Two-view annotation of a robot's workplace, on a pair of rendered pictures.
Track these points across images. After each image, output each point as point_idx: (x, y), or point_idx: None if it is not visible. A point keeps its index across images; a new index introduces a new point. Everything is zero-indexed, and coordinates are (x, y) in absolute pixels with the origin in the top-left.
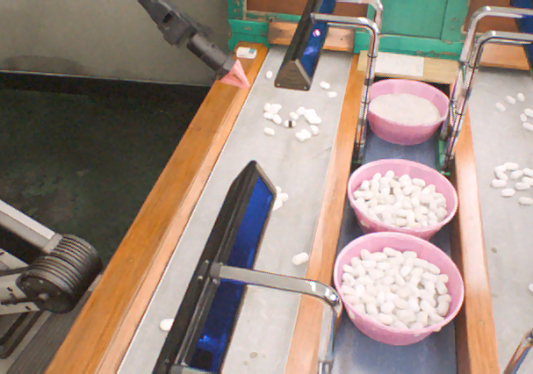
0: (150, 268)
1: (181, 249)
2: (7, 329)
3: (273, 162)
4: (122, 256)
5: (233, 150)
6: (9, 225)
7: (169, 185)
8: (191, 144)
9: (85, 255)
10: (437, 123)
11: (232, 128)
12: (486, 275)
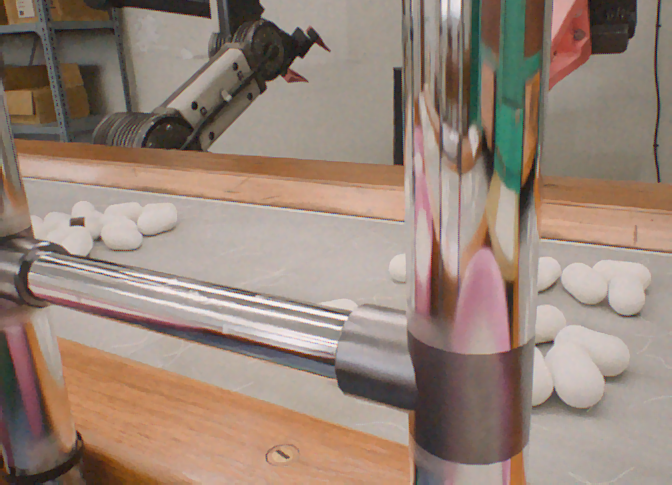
0: (46, 158)
1: (68, 187)
2: None
3: (225, 270)
4: (98, 147)
5: (343, 227)
6: (190, 77)
7: (230, 160)
8: (369, 170)
9: (129, 133)
10: None
11: None
12: None
